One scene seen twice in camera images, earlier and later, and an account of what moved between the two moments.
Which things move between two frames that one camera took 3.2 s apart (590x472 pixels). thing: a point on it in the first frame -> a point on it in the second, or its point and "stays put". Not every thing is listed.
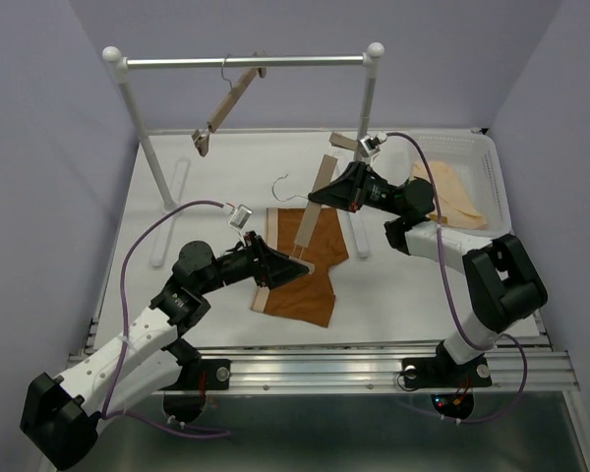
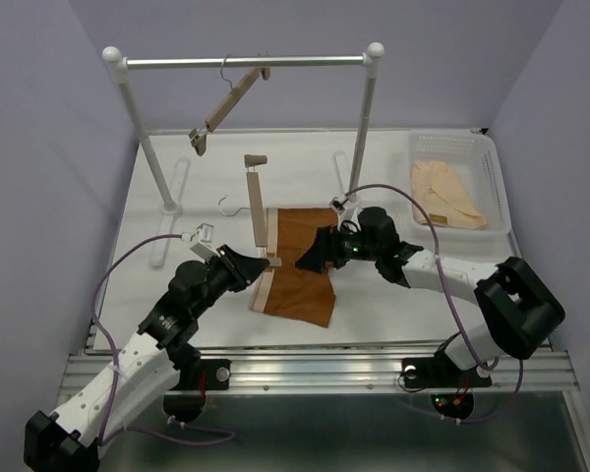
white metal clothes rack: (172, 170) stays put
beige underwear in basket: (457, 207) stays put
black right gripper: (348, 190) -> (325, 247)
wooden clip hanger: (308, 227) -> (263, 244)
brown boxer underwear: (308, 298) stays put
